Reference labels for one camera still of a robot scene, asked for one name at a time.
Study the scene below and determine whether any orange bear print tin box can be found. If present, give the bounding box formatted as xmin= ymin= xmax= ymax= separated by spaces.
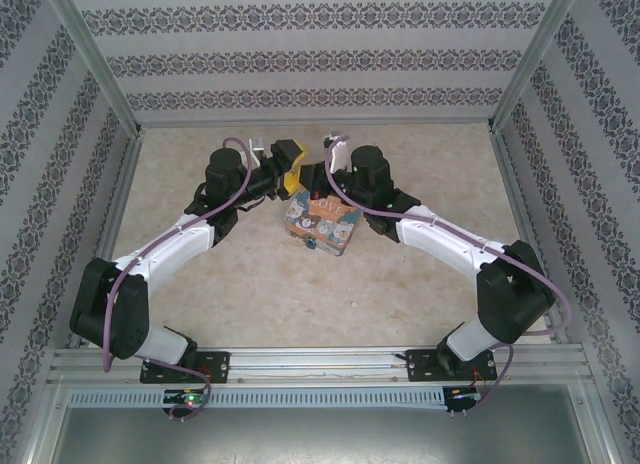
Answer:
xmin=282 ymin=187 xmax=365 ymax=259

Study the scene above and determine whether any grey metal sheet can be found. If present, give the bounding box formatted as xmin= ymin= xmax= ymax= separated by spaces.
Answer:
xmin=49 ymin=406 xmax=614 ymax=464

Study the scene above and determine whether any aluminium side rail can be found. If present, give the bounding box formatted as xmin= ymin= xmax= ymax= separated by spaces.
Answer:
xmin=489 ymin=124 xmax=570 ymax=345
xmin=68 ymin=126 xmax=146 ymax=350

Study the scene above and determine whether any aluminium frame post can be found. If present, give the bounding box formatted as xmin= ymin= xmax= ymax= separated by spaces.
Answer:
xmin=39 ymin=0 xmax=146 ymax=138
xmin=488 ymin=0 xmax=585 ymax=133

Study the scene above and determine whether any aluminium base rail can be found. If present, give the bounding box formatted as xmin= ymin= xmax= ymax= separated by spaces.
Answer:
xmin=47 ymin=347 xmax=587 ymax=385

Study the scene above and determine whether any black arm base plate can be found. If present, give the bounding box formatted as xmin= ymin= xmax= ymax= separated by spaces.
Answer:
xmin=139 ymin=351 xmax=232 ymax=385
xmin=405 ymin=348 xmax=496 ymax=384

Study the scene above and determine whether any slotted grey cable duct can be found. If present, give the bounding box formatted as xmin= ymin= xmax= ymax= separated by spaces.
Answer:
xmin=67 ymin=387 xmax=446 ymax=409

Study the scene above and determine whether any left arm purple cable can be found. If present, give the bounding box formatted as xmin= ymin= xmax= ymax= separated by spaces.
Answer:
xmin=102 ymin=136 xmax=254 ymax=423

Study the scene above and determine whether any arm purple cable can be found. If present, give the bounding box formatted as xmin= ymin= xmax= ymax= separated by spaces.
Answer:
xmin=323 ymin=142 xmax=575 ymax=416
xmin=102 ymin=136 xmax=254 ymax=423

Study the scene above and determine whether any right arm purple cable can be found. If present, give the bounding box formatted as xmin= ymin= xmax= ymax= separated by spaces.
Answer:
xmin=323 ymin=142 xmax=575 ymax=416

